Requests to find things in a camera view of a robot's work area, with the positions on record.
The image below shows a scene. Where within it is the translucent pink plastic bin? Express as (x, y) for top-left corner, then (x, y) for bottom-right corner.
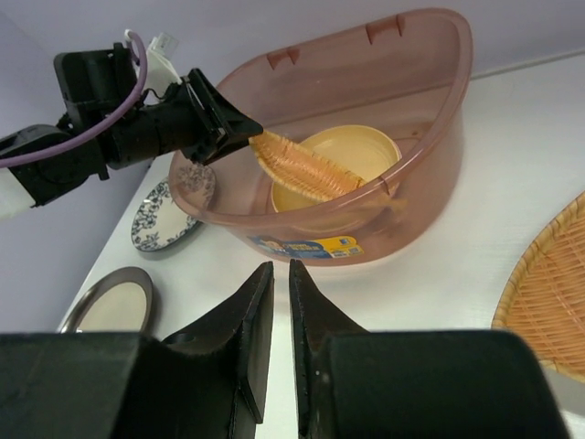
(169, 8), (473, 267)

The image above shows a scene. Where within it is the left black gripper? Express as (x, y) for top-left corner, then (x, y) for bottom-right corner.
(104, 68), (263, 169)

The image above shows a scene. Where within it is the yellow plastic plate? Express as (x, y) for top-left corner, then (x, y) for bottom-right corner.
(269, 126), (403, 214)

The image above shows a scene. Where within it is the brown rimmed cream plate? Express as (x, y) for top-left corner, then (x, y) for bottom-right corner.
(58, 266), (158, 333)

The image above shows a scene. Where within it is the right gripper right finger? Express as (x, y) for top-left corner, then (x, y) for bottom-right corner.
(289, 259), (366, 438)

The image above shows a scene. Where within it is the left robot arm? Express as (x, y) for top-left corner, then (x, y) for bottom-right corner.
(1, 32), (263, 218)

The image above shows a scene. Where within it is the blue floral ceramic plate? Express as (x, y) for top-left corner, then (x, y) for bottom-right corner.
(131, 165), (216, 252)

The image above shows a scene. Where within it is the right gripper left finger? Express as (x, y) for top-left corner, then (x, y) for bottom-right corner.
(163, 262), (274, 438)

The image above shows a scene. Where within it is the orange woven bamboo tray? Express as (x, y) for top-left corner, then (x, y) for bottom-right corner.
(491, 194), (584, 383)

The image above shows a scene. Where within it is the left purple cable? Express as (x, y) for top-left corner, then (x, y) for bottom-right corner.
(0, 29), (150, 168)

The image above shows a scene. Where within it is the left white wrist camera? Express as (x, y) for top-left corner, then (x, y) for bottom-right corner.
(146, 32), (181, 92)

